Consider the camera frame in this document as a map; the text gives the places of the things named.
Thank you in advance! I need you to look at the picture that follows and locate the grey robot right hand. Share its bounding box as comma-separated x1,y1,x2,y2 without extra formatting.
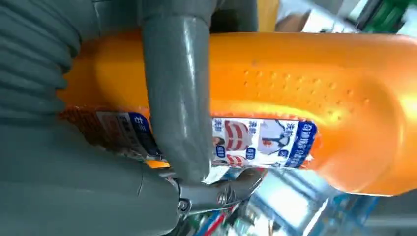
0,0,265,236

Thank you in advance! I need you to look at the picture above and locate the yellow plastic sheet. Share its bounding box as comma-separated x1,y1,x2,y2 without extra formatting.
256,0,281,33

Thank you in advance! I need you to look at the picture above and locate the green plastic object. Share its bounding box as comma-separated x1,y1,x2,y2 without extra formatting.
363,0,417,33

